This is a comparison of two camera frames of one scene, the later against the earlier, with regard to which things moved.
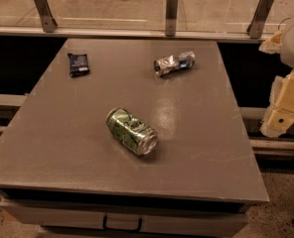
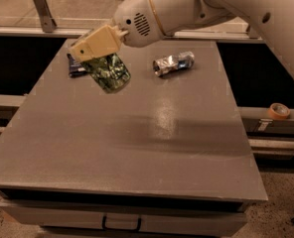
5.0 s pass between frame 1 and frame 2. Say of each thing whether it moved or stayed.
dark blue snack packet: stayed
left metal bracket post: stayed
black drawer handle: stayed
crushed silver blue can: stayed
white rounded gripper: moved
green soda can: moved
